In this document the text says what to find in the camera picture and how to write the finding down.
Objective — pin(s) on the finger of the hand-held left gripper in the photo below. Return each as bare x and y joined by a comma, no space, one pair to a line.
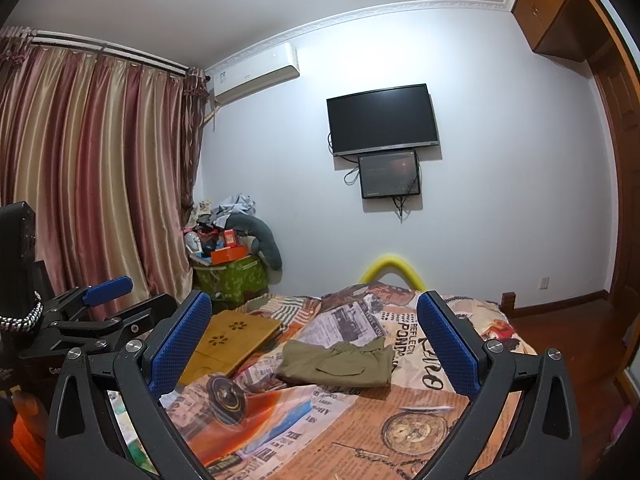
115,327
107,290

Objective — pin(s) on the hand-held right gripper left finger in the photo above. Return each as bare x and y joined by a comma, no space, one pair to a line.
180,340

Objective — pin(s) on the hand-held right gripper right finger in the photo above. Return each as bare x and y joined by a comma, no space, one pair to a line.
447,345

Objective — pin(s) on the olive green pants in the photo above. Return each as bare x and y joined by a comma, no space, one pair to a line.
340,365

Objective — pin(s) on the bamboo lap desk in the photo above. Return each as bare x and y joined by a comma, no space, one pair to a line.
235,340

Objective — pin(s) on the green storage box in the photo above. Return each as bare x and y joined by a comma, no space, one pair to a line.
235,277

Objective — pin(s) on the orange box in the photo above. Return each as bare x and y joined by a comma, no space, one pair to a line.
227,256

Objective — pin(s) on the yellow foam tube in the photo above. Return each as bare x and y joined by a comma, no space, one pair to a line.
390,260

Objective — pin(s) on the small red box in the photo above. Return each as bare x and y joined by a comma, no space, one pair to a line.
230,237

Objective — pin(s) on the pink and gold curtain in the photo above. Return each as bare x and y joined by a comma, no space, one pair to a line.
100,160

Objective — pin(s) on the newspaper print bed sheet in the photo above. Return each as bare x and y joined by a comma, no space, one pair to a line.
350,425

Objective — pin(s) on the grey plush pillow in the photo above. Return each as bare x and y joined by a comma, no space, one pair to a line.
267,245

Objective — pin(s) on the pile of crumpled clothes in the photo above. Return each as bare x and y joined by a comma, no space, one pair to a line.
225,210

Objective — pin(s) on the small black monitor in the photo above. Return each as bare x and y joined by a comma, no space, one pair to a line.
387,175

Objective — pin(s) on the wooden door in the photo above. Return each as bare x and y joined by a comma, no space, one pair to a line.
620,160

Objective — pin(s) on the white air conditioner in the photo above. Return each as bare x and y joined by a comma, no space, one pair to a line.
250,77

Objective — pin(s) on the wooden overhead cabinet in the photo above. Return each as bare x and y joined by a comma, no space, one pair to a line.
545,5

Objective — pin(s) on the wooden bed post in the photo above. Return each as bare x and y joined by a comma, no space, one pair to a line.
508,305

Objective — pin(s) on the white wall socket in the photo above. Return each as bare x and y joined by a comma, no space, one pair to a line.
544,282

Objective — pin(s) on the curtain rail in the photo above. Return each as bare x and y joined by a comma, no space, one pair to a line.
125,55

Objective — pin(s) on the black wall television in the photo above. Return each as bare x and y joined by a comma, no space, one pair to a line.
382,117

